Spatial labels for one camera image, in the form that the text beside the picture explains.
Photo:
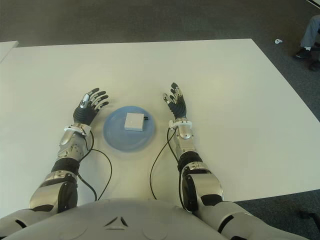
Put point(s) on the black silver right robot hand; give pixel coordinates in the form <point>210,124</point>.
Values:
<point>178,107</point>

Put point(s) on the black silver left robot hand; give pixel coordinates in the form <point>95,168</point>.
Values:
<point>83,115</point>

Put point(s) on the white charger with prongs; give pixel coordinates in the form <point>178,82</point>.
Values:
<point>133,122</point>

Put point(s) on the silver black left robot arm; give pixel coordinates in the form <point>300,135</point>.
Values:
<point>47,192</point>

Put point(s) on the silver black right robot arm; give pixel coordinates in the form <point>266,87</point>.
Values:
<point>205,185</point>

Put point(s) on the blue round plate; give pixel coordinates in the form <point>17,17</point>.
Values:
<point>117,140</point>

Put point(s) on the white side table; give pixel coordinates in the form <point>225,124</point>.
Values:
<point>7,50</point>

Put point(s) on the grey robot torso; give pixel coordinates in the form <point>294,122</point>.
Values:
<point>115,220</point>

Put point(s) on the small white floor object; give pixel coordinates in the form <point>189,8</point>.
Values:
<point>278,41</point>

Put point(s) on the dark shoe with white sock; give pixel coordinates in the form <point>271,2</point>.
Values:
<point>303,53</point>

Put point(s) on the person leg in jeans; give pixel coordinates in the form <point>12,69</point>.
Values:
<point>311,31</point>

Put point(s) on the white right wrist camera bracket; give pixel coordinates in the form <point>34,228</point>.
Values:
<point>181,122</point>

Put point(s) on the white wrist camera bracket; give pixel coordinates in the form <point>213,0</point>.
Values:
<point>75,129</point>
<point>181,122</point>

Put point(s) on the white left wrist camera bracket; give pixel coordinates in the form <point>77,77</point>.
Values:
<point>75,129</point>

